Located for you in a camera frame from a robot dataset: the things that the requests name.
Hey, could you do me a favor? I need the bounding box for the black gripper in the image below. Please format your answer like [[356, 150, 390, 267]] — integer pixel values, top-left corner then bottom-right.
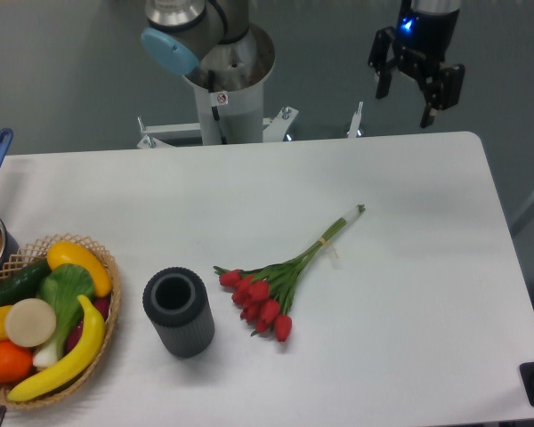
[[368, 1, 465, 128]]

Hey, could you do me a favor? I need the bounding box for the yellow banana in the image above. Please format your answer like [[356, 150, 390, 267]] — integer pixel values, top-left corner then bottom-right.
[[7, 295, 105, 402]]

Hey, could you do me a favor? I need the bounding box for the green cucumber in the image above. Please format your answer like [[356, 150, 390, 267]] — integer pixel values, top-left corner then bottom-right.
[[0, 259, 51, 307]]

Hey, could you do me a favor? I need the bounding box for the woven wicker basket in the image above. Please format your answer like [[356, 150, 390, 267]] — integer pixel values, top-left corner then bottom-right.
[[0, 233, 121, 410]]

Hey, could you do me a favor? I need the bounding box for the beige round disc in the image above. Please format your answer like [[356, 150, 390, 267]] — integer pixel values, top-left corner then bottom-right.
[[4, 298, 57, 348]]

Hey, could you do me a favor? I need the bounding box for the white metal robot stand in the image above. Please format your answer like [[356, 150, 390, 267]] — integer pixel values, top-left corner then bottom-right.
[[135, 70, 365, 149]]

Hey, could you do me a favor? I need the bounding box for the green bok choy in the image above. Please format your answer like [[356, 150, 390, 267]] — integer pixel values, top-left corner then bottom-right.
[[33, 263, 94, 370]]

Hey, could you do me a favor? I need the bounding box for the red tulip bouquet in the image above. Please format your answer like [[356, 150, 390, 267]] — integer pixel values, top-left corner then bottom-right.
[[214, 205, 366, 342]]

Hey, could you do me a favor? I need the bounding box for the yellow squash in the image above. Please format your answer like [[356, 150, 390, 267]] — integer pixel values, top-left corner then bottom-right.
[[46, 241, 112, 298]]

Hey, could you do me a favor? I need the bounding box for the red purple vegetable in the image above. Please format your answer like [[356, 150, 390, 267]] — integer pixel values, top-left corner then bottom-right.
[[65, 297, 110, 353]]

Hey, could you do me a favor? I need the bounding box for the orange fruit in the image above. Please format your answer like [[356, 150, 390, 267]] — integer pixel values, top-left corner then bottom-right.
[[0, 341, 33, 384]]

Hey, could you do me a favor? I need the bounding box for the dark grey ribbed vase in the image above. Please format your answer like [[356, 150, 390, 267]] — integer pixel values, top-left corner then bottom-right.
[[142, 267, 214, 359]]

